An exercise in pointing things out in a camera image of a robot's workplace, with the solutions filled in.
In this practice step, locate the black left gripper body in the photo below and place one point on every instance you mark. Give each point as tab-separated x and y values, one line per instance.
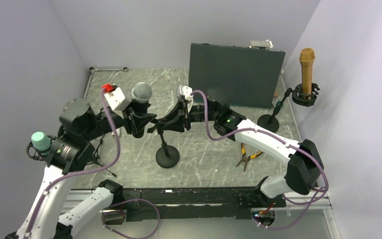
130	124

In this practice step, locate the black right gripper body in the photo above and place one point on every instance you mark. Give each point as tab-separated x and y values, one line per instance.
184	116

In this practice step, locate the black silver-mesh microphone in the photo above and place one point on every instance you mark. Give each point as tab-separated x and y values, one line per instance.
141	93

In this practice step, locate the black round-base mic stand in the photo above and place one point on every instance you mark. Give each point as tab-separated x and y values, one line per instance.
167	156

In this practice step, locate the mint green toy microphone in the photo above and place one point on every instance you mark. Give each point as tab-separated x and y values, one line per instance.
41	142

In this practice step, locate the black tripod mic stand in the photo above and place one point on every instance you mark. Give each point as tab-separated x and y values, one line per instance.
70	154

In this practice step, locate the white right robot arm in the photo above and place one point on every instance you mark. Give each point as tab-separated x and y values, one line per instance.
301	159

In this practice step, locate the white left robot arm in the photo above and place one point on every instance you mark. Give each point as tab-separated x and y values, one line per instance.
45	219

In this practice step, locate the gold microphone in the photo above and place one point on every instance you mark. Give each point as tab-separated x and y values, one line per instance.
306	59

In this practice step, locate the dark grey upright panel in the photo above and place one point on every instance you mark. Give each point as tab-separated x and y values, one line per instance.
247	76

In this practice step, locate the white device behind panel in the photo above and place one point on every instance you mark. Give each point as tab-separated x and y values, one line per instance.
258	44

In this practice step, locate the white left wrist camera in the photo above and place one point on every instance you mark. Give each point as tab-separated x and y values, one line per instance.
117	100

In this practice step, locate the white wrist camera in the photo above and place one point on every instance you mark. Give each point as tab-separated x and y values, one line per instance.
117	100
185	92

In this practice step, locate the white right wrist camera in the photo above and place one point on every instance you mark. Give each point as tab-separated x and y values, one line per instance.
185	92

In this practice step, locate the aluminium table edge rail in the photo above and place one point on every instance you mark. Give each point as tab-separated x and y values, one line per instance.
86	90

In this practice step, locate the silver ring spanner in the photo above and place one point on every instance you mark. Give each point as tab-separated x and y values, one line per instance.
92	70

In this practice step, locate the yellow handle pliers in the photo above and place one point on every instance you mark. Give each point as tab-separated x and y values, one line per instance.
245	158

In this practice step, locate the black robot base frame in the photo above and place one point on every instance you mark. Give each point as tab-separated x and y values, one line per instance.
189	203

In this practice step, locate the black stand with shock mount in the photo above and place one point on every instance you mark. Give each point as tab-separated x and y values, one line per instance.
270	122

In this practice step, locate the green handle screwdriver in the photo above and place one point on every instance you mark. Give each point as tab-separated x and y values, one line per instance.
278	106

